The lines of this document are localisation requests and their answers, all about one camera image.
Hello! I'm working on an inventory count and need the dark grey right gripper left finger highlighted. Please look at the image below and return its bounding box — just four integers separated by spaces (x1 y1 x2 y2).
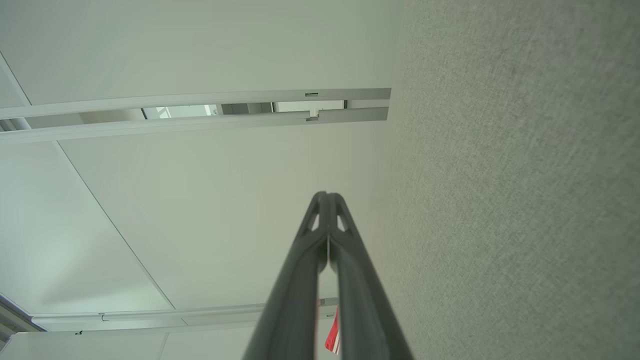
242 191 329 360

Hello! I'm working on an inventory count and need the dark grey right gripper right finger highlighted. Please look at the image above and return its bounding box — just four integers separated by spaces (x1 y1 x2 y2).
328 192 415 360

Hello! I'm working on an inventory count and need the red jersey with white sleeves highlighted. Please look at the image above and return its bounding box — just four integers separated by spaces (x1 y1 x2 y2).
324 306 341 355

